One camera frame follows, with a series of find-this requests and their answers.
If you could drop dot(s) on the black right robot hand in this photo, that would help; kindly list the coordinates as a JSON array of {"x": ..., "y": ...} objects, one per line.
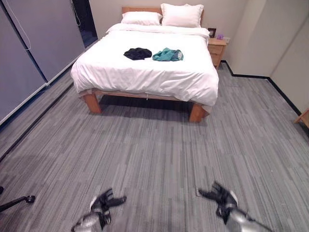
[{"x": 220, "y": 194}]

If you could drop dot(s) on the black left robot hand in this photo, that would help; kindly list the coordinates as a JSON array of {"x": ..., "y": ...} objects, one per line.
[{"x": 104, "y": 200}]

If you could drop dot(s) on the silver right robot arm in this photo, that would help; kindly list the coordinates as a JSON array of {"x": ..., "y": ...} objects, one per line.
[{"x": 241, "y": 217}]

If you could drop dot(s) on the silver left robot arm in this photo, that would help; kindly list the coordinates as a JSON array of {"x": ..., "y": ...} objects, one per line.
[{"x": 90, "y": 220}]

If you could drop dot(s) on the black tripod leg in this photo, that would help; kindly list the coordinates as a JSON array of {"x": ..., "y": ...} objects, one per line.
[{"x": 14, "y": 201}]

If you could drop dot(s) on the wooden furniture corner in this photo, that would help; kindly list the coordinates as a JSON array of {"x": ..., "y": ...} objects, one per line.
[{"x": 302, "y": 118}]

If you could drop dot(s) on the white duvet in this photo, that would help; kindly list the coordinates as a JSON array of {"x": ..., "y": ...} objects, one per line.
[{"x": 144, "y": 70}]

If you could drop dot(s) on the wooden nightstand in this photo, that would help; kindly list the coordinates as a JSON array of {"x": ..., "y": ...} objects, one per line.
[{"x": 216, "y": 49}]

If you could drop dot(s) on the teal garment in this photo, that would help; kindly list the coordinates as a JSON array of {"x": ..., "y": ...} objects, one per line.
[{"x": 167, "y": 55}]

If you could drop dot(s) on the black garment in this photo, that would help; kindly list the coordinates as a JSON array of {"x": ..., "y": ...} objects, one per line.
[{"x": 137, "y": 53}]

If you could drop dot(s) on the grey roller blind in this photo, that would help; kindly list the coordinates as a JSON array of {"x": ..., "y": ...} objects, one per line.
[
  {"x": 46, "y": 36},
  {"x": 17, "y": 72}
]

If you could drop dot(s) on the small purple object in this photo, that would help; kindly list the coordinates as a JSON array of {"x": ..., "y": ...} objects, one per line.
[{"x": 220, "y": 36}]

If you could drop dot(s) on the upright white pillow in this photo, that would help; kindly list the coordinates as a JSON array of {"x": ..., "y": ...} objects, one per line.
[{"x": 181, "y": 15}]

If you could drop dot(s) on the flat white pillow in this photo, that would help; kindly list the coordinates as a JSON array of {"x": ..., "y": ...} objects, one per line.
[{"x": 141, "y": 18}]

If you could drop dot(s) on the wooden bed frame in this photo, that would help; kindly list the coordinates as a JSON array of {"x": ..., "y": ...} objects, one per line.
[{"x": 96, "y": 102}]

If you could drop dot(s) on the white wall socket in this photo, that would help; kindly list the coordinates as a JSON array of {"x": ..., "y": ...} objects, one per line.
[{"x": 227, "y": 39}]

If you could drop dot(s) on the dark picture frame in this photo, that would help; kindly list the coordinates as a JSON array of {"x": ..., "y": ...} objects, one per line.
[{"x": 212, "y": 32}]

